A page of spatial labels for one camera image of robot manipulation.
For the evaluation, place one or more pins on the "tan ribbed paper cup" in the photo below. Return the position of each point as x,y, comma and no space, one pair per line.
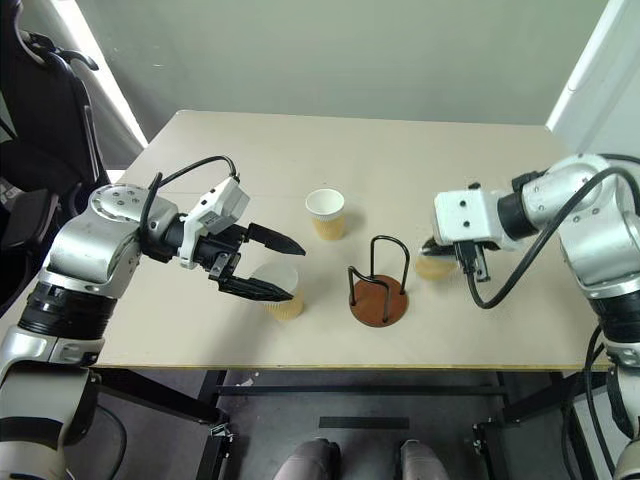
327,220
285,305
435,269

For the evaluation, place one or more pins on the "black office chair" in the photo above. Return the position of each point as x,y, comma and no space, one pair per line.
45,125

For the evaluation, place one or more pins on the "white wall panel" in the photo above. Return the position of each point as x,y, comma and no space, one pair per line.
595,75

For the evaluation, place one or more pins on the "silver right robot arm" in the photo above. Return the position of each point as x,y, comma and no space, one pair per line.
595,240

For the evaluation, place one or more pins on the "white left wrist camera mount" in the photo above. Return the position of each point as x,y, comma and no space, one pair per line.
222,205

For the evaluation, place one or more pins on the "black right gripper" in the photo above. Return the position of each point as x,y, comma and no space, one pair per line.
475,257

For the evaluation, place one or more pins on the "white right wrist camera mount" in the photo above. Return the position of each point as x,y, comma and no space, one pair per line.
462,215

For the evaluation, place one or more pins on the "black metal table frame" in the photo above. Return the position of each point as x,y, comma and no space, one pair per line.
350,389

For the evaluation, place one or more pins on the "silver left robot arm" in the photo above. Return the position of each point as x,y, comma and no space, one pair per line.
82,250

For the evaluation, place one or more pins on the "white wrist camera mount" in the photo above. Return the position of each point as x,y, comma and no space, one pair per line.
462,215
222,205

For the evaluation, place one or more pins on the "grey rounded shape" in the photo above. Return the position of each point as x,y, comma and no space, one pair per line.
310,460
422,461

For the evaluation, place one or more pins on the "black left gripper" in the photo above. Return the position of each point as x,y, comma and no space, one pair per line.
220,247

